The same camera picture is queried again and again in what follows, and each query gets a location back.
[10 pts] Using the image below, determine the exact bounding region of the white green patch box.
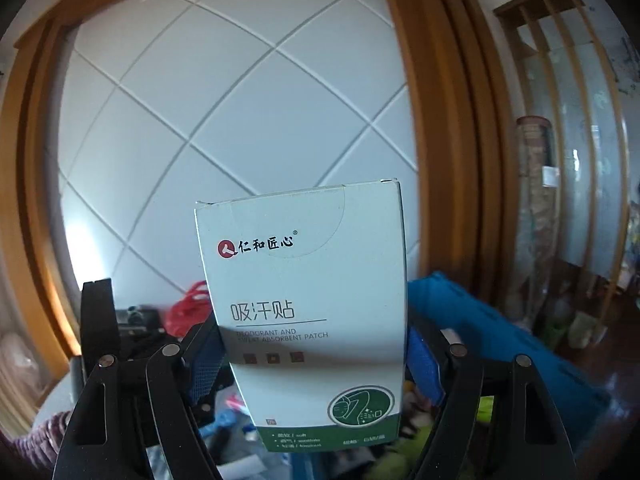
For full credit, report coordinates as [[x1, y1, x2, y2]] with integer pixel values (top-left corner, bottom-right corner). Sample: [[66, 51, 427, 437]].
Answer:
[[194, 179, 408, 452]]

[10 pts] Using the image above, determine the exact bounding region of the dark gift box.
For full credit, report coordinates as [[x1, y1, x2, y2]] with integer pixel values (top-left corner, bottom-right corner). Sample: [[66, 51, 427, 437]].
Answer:
[[115, 306, 165, 336]]

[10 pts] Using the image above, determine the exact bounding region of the red bear hard case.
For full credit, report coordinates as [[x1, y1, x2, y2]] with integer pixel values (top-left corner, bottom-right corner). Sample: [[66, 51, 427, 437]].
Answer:
[[163, 281, 213, 338]]

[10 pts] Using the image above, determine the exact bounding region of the blue plastic storage crate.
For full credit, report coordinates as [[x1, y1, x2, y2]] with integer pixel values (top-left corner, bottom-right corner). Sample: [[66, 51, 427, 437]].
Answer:
[[408, 272, 611, 455]]

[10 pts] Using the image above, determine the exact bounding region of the rolled patterned fabric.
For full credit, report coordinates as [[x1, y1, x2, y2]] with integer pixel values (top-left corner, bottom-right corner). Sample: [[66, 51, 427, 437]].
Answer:
[[514, 115, 560, 325]]

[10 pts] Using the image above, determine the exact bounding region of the wooden slat partition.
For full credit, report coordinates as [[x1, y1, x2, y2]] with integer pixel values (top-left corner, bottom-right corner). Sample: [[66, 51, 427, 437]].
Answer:
[[495, 0, 630, 320]]

